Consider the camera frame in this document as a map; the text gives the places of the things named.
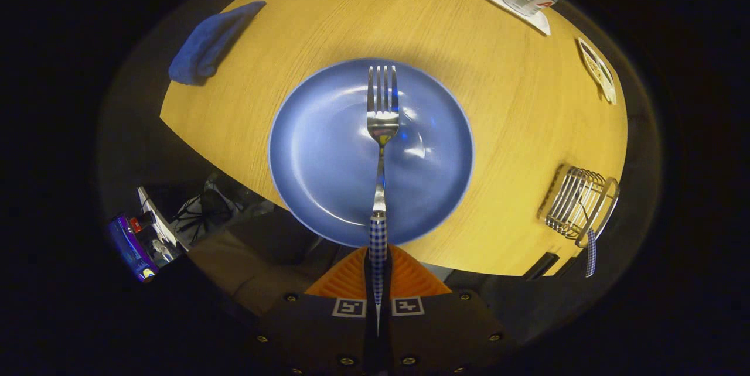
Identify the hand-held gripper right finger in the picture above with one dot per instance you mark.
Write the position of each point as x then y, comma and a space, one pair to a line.
445, 335

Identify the white square coaster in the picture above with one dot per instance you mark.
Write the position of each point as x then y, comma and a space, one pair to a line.
537, 21

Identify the blue cloth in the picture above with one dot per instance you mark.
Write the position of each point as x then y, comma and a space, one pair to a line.
205, 48

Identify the white stand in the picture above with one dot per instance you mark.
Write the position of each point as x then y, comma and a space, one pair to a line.
158, 218

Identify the purple device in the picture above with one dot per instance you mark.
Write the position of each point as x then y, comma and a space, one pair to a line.
129, 247

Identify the blue round plate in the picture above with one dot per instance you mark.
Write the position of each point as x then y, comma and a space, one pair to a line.
322, 153

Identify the white divided snack tray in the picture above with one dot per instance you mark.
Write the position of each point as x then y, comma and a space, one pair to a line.
597, 68

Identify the person's tan trouser leg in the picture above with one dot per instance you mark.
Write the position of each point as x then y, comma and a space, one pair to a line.
252, 270

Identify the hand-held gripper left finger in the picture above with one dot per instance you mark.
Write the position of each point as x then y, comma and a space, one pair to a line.
316, 335

